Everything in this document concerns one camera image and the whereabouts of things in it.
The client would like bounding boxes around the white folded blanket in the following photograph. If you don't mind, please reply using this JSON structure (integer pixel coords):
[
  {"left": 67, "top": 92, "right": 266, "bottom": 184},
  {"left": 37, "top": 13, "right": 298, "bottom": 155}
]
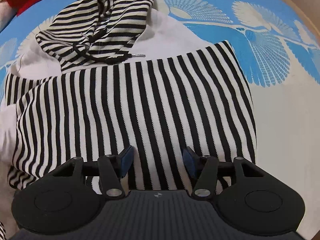
[{"left": 0, "top": 0, "right": 17, "bottom": 31}]

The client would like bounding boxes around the blue white patterned bedspread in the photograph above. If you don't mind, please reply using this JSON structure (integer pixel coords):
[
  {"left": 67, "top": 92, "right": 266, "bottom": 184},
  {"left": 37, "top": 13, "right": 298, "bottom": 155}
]
[{"left": 1, "top": 0, "right": 319, "bottom": 239}]

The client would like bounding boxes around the black white striped hoodie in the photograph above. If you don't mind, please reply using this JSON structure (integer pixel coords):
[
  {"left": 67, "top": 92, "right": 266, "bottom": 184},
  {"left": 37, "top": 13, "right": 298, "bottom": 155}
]
[{"left": 0, "top": 0, "right": 258, "bottom": 240}]

